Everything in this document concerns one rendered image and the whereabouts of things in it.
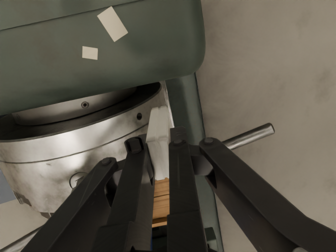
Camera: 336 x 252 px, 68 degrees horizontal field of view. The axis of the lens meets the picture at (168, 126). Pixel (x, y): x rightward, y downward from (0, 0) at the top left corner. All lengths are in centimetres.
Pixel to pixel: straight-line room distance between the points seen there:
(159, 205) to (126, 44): 64
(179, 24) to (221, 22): 131
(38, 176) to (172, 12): 28
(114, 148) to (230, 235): 200
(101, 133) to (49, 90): 8
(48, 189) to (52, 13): 23
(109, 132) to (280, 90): 154
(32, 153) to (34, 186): 6
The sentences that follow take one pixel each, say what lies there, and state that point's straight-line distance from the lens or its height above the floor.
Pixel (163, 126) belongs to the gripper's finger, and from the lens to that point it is 17.
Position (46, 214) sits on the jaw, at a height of 119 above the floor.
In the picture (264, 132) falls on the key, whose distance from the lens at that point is 26.
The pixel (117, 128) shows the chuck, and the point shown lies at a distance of 35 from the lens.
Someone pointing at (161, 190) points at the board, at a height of 89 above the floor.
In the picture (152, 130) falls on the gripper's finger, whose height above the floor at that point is 138.
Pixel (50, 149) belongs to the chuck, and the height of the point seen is 124.
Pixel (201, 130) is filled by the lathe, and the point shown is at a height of 54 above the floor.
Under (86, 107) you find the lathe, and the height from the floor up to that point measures 118.
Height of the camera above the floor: 154
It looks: 68 degrees down
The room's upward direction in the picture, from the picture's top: 169 degrees clockwise
